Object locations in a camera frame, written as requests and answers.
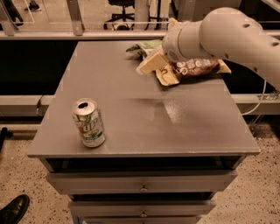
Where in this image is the top grey drawer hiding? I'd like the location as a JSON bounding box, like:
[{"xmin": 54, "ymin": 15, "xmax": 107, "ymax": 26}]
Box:
[{"xmin": 46, "ymin": 170, "xmax": 237, "ymax": 195}]

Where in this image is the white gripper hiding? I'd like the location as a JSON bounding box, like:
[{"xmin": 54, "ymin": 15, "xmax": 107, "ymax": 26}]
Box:
[{"xmin": 136, "ymin": 17, "xmax": 205, "ymax": 74}]

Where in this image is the brown chip bag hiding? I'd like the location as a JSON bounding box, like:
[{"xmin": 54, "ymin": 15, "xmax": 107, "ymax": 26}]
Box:
[{"xmin": 156, "ymin": 59, "xmax": 231, "ymax": 86}]

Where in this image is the metal railing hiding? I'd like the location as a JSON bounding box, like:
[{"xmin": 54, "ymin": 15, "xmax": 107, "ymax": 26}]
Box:
[{"xmin": 0, "ymin": 0, "xmax": 280, "ymax": 41}]

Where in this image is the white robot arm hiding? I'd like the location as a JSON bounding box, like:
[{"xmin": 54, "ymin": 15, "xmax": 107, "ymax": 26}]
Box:
[{"xmin": 136, "ymin": 7, "xmax": 280, "ymax": 90}]

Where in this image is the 7up soda can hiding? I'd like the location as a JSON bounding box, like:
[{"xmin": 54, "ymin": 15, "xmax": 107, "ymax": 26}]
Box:
[{"xmin": 72, "ymin": 98, "xmax": 106, "ymax": 148}]

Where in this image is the green jalapeno chip bag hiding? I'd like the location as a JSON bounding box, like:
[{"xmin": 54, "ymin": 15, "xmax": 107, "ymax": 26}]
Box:
[{"xmin": 126, "ymin": 39, "xmax": 162, "ymax": 59}]

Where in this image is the grey drawer cabinet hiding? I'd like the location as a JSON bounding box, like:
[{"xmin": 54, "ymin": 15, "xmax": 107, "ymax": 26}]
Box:
[{"xmin": 28, "ymin": 41, "xmax": 259, "ymax": 224}]

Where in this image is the black office chair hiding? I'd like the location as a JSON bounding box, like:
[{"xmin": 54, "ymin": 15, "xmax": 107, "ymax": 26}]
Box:
[{"xmin": 103, "ymin": 0, "xmax": 135, "ymax": 30}]

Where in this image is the grey drawer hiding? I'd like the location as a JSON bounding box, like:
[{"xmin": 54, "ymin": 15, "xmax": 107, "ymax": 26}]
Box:
[
  {"xmin": 69, "ymin": 200, "xmax": 216, "ymax": 218},
  {"xmin": 46, "ymin": 170, "xmax": 237, "ymax": 195}
]

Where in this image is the middle grey drawer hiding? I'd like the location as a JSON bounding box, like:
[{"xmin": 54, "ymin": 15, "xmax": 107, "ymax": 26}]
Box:
[{"xmin": 69, "ymin": 200, "xmax": 216, "ymax": 218}]

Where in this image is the black leather shoe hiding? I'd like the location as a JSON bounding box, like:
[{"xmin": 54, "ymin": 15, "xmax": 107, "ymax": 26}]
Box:
[{"xmin": 0, "ymin": 194, "xmax": 30, "ymax": 224}]

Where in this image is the white cable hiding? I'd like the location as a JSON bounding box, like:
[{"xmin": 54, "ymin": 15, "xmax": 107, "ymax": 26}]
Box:
[{"xmin": 241, "ymin": 80, "xmax": 268, "ymax": 117}]

